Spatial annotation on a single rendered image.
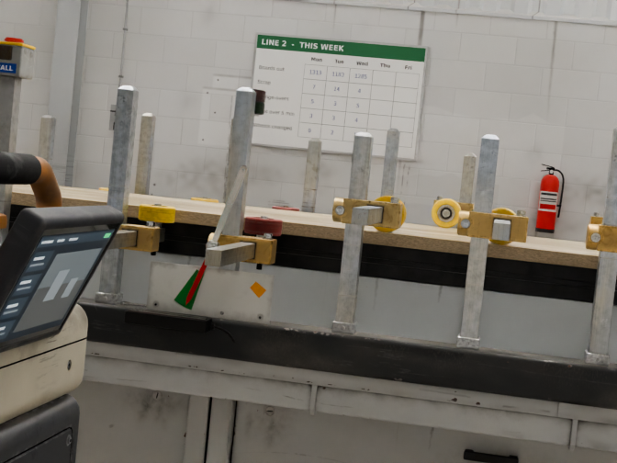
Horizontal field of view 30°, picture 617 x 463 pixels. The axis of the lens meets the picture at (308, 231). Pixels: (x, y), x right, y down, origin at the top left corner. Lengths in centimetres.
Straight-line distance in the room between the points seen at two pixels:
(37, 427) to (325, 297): 119
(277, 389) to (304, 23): 745
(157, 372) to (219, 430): 26
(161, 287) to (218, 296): 12
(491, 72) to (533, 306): 705
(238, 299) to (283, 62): 737
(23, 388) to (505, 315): 136
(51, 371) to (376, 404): 103
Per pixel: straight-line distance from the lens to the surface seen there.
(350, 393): 237
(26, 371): 140
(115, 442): 275
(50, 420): 150
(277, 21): 972
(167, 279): 238
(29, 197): 271
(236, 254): 218
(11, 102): 251
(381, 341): 229
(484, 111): 946
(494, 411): 235
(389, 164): 339
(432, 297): 252
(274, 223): 243
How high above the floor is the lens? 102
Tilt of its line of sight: 3 degrees down
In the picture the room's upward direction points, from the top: 6 degrees clockwise
